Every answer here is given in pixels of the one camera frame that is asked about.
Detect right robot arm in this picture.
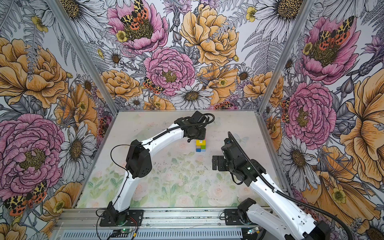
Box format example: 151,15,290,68
212,135,331,240

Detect left aluminium corner post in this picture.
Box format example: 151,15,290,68
47,1,119,117

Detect yellow rectangular wood block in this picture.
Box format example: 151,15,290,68
196,140,206,146

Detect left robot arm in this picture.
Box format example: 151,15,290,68
103,111,215,226

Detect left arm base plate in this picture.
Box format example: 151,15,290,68
100,210,144,227

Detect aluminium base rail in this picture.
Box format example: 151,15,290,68
59,206,313,231

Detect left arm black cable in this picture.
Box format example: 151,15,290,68
95,112,216,240

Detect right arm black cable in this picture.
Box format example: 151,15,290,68
227,131,355,240

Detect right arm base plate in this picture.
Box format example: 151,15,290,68
221,209,256,226

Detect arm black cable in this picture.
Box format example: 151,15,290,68
95,112,216,240
227,131,355,240

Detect aluminium corner post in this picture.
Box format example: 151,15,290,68
258,1,314,115
47,1,119,117

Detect right aluminium corner post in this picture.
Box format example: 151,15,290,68
258,1,314,115

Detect white vented cable duct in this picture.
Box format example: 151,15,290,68
57,228,243,240

